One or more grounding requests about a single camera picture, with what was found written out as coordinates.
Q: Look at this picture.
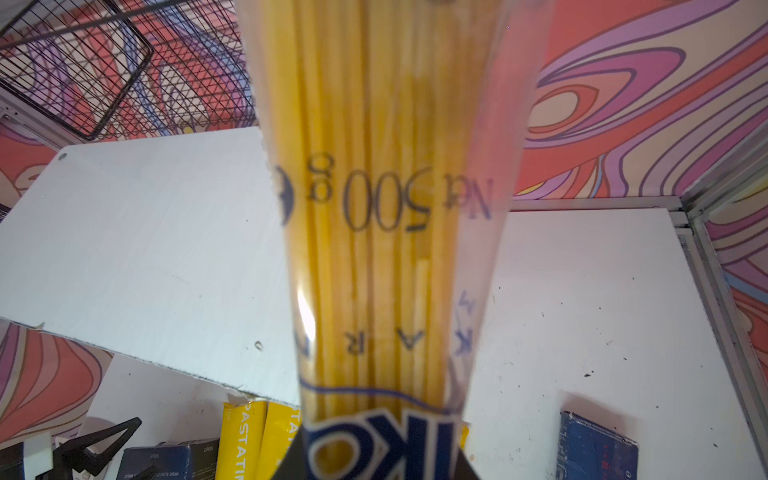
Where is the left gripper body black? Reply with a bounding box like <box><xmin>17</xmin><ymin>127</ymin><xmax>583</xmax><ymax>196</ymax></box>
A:
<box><xmin>1</xmin><ymin>432</ymin><xmax>56</xmax><ymax>480</ymax></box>

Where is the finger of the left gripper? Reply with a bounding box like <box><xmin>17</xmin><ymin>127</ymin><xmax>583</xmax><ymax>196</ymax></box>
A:
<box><xmin>52</xmin><ymin>416</ymin><xmax>144</xmax><ymax>480</ymax></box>

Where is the blue Barilla rigatoni box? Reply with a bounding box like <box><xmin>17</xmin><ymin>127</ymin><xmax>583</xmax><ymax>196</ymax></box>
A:
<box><xmin>116</xmin><ymin>439</ymin><xmax>219</xmax><ymax>479</ymax></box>

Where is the blue clear spaghetti bag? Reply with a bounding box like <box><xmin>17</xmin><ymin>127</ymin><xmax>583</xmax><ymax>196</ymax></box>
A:
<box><xmin>236</xmin><ymin>1</ymin><xmax>554</xmax><ymax>479</ymax></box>

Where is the blue Barilla spaghetti box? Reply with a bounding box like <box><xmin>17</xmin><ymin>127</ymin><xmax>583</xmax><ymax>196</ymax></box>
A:
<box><xmin>555</xmin><ymin>411</ymin><xmax>639</xmax><ymax>480</ymax></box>

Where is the white two-tier shelf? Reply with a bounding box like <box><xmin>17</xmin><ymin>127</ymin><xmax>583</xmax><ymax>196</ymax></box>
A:
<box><xmin>1</xmin><ymin>127</ymin><xmax>299</xmax><ymax>404</ymax></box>

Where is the yellow Pastatime bag left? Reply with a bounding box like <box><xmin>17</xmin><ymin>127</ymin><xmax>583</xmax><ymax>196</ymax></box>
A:
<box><xmin>215</xmin><ymin>399</ymin><xmax>268</xmax><ymax>480</ymax></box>

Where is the yellow pastatime bag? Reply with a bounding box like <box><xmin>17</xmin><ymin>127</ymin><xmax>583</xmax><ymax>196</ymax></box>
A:
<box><xmin>215</xmin><ymin>399</ymin><xmax>268</xmax><ymax>480</ymax></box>
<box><xmin>255</xmin><ymin>402</ymin><xmax>302</xmax><ymax>480</ymax></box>

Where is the yellow Pastatime bag right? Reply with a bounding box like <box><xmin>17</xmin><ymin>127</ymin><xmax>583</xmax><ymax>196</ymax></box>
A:
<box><xmin>255</xmin><ymin>402</ymin><xmax>302</xmax><ymax>480</ymax></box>

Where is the black wire basket back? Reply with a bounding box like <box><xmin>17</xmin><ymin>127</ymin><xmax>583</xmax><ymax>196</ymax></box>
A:
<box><xmin>1</xmin><ymin>1</ymin><xmax>257</xmax><ymax>141</ymax></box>

